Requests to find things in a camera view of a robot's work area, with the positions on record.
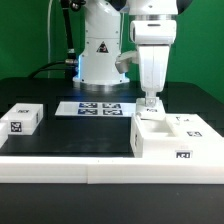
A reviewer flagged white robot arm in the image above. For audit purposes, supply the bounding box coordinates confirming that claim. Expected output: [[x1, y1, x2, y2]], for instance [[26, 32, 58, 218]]
[[73, 0, 178, 107]]

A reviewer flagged white cabinet door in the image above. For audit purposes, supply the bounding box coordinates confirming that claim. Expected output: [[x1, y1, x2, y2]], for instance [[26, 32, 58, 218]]
[[136, 97, 166, 120], [166, 114, 214, 138]]

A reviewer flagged white cable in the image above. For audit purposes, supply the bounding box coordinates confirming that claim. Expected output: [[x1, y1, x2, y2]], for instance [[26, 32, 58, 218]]
[[47, 0, 54, 80]]

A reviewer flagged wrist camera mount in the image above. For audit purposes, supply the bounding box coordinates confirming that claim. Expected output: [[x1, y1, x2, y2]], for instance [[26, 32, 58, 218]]
[[115, 51, 138, 74]]

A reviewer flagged white marker sheet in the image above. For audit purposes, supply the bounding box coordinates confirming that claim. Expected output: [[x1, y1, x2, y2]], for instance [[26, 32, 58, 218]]
[[55, 101, 136, 117]]

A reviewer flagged white cabinet top block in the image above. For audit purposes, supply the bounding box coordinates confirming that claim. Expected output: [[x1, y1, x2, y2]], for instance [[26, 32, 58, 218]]
[[0, 103, 43, 135]]

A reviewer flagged white U-shaped fence frame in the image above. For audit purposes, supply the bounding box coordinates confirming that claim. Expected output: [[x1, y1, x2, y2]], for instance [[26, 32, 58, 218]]
[[0, 123, 224, 184]]

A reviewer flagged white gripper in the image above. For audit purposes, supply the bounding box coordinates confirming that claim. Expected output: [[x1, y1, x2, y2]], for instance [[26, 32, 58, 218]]
[[130, 20, 177, 107]]

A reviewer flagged white cabinet body box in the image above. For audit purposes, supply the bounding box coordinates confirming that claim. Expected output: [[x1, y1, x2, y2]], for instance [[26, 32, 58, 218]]
[[130, 115, 224, 160]]

